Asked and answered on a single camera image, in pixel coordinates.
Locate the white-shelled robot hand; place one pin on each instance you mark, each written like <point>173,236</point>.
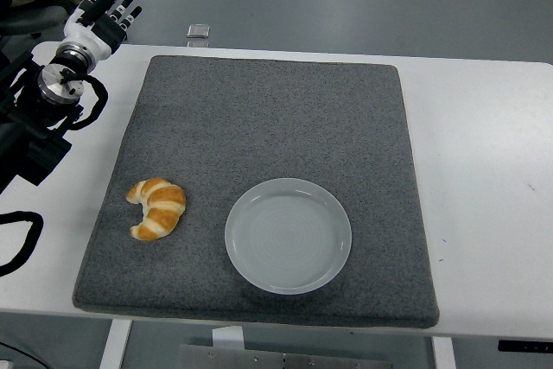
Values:
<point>88,38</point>

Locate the golden croissant bread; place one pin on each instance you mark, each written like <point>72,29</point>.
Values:
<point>162,209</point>

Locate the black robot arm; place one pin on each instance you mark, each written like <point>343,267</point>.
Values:
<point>26,148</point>

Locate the round grey plate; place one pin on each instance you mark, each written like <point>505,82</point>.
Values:
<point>287,237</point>

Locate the grey metal plate with screws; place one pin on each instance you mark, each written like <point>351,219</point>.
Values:
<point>285,358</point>

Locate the small silver floor box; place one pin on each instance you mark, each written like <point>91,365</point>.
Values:
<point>198,31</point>

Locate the grey felt mat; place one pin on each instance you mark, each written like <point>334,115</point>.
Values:
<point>268,127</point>

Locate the white table leg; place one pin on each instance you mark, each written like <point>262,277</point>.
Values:
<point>114,345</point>
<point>444,354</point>

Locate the black table control panel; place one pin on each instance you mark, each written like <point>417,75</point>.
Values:
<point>525,345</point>

